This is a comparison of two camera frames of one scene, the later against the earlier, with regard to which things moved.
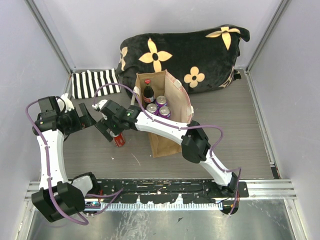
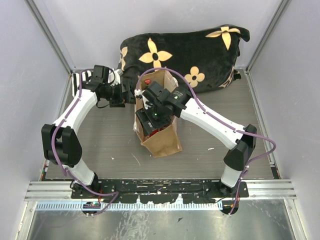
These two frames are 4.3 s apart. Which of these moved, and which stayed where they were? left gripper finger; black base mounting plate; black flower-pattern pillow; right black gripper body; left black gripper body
Moved: right black gripper body; left gripper finger; left black gripper body
Stayed: black flower-pattern pillow; black base mounting plate
